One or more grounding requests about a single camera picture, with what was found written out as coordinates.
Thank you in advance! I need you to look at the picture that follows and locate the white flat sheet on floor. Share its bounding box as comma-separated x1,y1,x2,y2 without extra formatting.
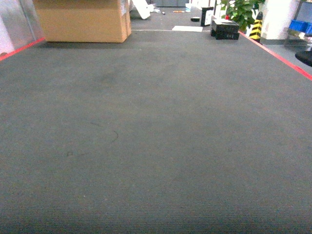
172,25,203,32

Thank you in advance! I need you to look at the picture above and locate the large cardboard box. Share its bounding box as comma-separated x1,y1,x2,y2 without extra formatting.
33,0,131,43

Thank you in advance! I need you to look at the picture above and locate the black equipment box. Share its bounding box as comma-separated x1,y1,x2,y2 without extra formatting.
211,19,239,40

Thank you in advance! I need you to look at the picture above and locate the yellow black striped bollard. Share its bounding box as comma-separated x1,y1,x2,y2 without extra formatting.
249,12,263,43

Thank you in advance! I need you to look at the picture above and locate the green potted plant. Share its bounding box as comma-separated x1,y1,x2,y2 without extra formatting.
219,0,265,32

